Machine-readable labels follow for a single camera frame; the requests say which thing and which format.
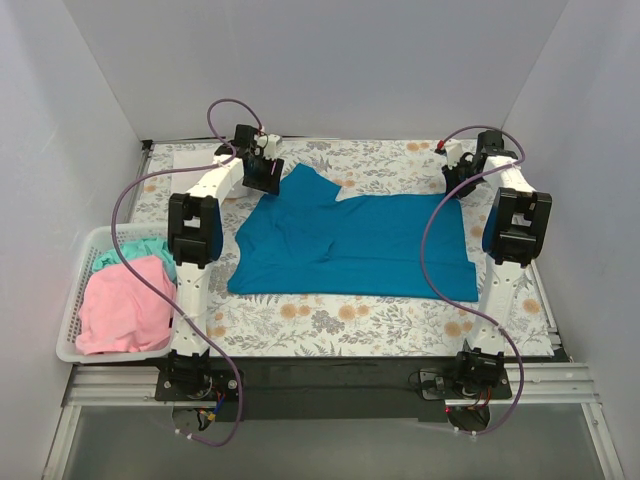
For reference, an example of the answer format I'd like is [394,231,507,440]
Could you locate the aluminium frame rail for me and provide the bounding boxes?
[63,363,600,406]

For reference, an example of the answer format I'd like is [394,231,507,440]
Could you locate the white plastic laundry basket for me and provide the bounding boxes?
[56,225,170,365]

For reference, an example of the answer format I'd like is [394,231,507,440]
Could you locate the purple cable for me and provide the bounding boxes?
[110,98,265,447]
[419,124,527,439]

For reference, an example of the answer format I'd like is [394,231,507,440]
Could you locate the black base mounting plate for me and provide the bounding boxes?
[155,354,513,422]

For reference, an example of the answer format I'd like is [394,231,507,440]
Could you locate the folded white t shirt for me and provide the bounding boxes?
[170,147,249,199]

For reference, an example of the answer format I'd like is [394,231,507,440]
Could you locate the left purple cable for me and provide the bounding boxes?
[110,98,265,447]

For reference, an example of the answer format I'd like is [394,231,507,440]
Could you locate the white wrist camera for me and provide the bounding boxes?
[253,131,282,160]
[435,139,464,170]

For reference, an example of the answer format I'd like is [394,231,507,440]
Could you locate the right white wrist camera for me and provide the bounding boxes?
[435,139,464,170]

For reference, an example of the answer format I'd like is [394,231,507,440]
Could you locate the mint green t shirt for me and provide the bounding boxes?
[92,237,177,282]

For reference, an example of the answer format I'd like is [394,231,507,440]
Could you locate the teal blue t shirt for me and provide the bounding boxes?
[228,165,478,302]

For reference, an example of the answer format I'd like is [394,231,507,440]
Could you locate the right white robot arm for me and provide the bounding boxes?
[437,129,552,397]

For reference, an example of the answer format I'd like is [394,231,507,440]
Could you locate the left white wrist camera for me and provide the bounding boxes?
[253,131,282,160]

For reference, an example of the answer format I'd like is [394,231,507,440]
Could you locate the pink t shirt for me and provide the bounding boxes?
[75,264,173,355]

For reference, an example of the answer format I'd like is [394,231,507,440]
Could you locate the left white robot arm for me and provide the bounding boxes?
[167,125,284,399]

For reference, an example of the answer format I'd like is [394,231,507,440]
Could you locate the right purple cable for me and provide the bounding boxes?
[419,124,527,439]

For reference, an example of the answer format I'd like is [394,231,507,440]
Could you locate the floral patterned table cloth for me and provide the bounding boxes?
[131,139,561,357]

